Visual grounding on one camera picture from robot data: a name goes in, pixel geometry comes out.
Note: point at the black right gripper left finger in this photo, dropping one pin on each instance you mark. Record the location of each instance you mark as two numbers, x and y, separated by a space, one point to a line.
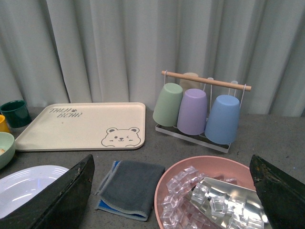
60 205

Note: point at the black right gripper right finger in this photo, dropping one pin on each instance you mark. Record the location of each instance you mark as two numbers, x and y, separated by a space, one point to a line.
281 195

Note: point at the white ceramic plate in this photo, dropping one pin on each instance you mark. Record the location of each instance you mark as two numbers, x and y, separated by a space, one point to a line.
18 188

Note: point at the metal ice scoop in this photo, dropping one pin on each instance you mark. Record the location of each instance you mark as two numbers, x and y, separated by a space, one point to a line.
244 209

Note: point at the pink bowl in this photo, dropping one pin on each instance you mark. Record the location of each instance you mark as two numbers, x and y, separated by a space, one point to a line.
210 165

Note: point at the clear ice cube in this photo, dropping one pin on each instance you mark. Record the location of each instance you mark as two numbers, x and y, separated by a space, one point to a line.
174 186
200 193
218 206

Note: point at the grey blue folded cloth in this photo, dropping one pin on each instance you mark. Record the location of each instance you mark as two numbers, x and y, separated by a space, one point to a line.
128 189

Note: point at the light green bowl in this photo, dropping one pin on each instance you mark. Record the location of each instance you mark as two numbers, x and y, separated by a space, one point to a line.
7 148

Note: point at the cream bear serving tray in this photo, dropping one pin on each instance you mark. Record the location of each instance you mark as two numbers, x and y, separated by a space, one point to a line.
85 126

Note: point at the blue plastic cup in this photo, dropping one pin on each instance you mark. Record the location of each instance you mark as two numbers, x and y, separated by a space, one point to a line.
222 124

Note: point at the yellow mug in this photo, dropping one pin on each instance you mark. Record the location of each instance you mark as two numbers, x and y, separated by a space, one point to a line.
3 124

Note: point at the dark green mug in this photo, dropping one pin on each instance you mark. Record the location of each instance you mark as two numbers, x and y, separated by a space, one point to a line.
16 113

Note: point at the purple plastic cup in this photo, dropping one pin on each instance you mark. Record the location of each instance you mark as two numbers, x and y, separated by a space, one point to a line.
193 112

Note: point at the green plastic cup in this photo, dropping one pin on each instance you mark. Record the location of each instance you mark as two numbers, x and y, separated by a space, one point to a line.
168 105

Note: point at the beige plastic cup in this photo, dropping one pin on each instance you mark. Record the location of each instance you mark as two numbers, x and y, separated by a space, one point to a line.
187 84

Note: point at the grey curtain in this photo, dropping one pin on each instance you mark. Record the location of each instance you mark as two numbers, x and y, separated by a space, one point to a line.
75 51

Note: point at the white cup rack wooden handle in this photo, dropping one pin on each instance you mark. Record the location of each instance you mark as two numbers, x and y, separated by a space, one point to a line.
200 139

